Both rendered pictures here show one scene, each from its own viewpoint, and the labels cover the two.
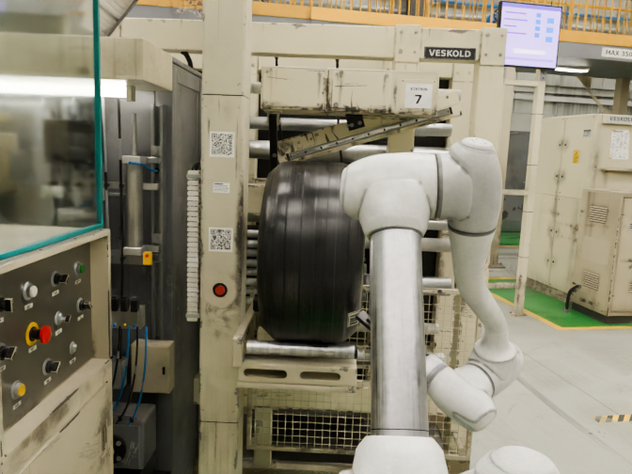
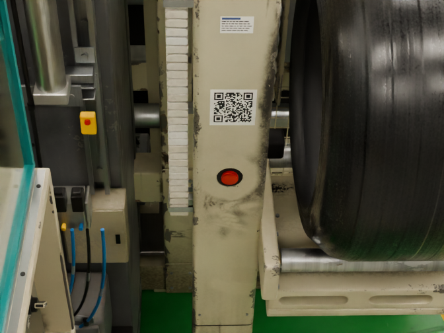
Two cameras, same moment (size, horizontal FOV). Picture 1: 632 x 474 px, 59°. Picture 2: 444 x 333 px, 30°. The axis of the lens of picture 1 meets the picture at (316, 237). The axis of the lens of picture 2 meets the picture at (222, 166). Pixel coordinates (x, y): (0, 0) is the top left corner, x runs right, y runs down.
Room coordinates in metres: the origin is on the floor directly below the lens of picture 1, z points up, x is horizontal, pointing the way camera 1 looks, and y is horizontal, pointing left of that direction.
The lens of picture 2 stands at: (0.67, 0.39, 2.08)
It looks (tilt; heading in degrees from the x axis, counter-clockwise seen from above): 44 degrees down; 355
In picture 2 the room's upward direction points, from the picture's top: 2 degrees clockwise
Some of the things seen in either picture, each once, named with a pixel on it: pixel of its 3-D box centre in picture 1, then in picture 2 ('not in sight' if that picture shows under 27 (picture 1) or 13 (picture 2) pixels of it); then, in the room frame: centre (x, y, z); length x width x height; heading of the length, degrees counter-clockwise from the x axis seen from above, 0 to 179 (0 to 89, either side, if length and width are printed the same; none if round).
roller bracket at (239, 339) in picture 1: (247, 332); (264, 205); (1.80, 0.21, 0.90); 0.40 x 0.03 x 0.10; 179
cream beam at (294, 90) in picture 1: (348, 94); not in sight; (2.08, -0.10, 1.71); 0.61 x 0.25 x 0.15; 89
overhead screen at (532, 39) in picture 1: (528, 36); not in sight; (5.26, -1.82, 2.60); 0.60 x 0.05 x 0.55; 101
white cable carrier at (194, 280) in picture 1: (196, 245); (180, 108); (1.75, 0.38, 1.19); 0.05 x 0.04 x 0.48; 179
